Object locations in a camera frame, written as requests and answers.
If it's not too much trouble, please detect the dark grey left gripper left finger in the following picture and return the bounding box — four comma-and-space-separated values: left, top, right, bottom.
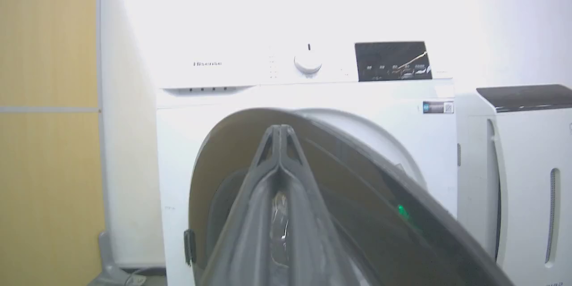
198, 125, 282, 286

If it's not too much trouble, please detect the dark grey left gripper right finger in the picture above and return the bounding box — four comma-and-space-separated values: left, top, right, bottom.
280, 125, 360, 286

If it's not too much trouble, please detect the dark glass washing machine door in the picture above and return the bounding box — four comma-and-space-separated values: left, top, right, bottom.
188, 107, 517, 286

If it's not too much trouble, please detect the black door hinge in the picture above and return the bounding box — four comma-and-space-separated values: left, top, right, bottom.
184, 229, 197, 266

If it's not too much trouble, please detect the white Hisense washing machine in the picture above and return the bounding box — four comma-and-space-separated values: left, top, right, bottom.
154, 40, 459, 286

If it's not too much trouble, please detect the white program dial knob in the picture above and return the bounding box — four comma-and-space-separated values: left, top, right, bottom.
294, 51, 323, 75

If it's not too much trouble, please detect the small blue grey sticker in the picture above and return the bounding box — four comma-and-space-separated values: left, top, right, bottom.
422, 101, 455, 115

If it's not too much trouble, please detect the black display panel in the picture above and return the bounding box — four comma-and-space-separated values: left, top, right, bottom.
354, 41, 433, 82

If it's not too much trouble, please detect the white appliance with dark lid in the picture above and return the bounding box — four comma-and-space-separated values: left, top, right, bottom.
456, 84, 572, 286

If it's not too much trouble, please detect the grey floor bracket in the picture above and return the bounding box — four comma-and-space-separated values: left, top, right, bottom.
88, 231, 148, 286

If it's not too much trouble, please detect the light wooden wall panel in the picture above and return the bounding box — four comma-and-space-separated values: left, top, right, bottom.
0, 0, 106, 286

